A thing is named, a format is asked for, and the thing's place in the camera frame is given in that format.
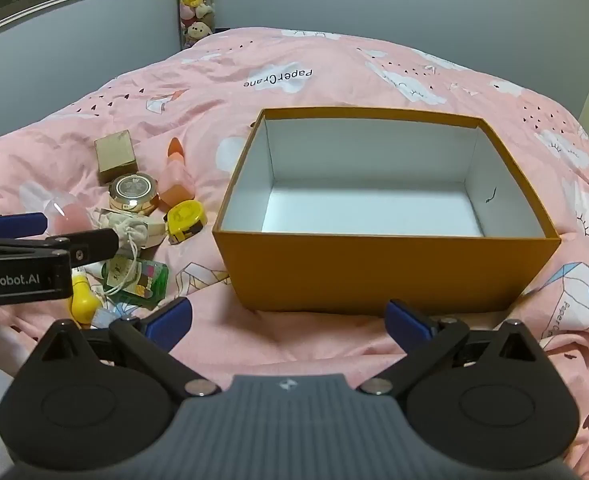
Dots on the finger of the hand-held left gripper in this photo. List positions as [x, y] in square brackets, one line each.
[92, 246]
[19, 225]

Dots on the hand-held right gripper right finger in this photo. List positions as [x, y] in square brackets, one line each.
[404, 322]

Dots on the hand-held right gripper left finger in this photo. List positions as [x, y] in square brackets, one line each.
[174, 317]

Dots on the green transparent card case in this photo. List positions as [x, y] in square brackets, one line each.
[149, 282]

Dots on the orange cardboard box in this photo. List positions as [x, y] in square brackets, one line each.
[384, 270]

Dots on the round pink-white compact mirror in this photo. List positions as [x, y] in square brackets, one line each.
[69, 212]

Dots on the yellow bulb-shaped toy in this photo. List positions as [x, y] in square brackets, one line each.
[84, 300]

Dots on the round gold jar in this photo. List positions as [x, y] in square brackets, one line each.
[133, 192]

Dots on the white plastic jar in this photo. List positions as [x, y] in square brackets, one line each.
[103, 317]

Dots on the small brown cardboard box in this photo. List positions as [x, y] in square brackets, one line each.
[117, 157]

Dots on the yellow tape measure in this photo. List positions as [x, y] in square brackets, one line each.
[185, 220]

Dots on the orange squeeze bottle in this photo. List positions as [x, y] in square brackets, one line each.
[177, 175]

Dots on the column of plush toys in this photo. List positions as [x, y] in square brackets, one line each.
[197, 0]

